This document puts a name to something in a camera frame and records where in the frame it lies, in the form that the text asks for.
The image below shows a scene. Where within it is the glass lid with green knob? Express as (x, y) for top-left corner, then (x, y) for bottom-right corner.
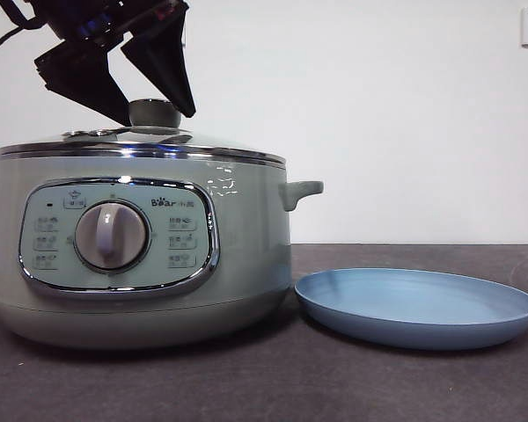
(0, 98), (287, 164)

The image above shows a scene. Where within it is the pale green electric steamer pot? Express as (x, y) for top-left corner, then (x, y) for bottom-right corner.
(0, 153), (325, 351)

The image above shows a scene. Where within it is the blue round plate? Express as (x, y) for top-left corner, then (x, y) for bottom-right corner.
(293, 267), (528, 351)

